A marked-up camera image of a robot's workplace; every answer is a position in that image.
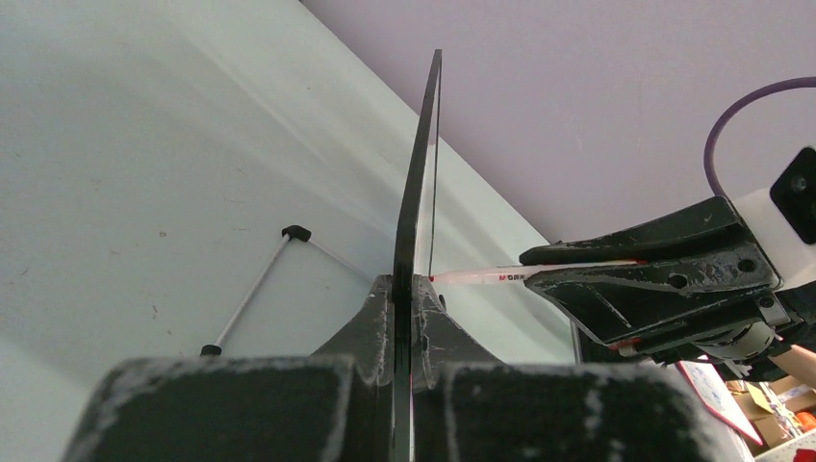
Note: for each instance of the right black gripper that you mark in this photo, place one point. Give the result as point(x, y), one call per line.
point(659, 278)

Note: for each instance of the red whiteboard marker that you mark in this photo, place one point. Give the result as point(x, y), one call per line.
point(500, 275)

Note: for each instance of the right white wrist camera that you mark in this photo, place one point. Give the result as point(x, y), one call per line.
point(782, 219)

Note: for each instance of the white board black frame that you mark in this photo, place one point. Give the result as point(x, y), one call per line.
point(411, 223)

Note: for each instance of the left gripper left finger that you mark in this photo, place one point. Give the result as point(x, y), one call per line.
point(152, 409)

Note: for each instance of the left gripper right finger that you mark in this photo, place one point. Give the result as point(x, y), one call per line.
point(468, 406)

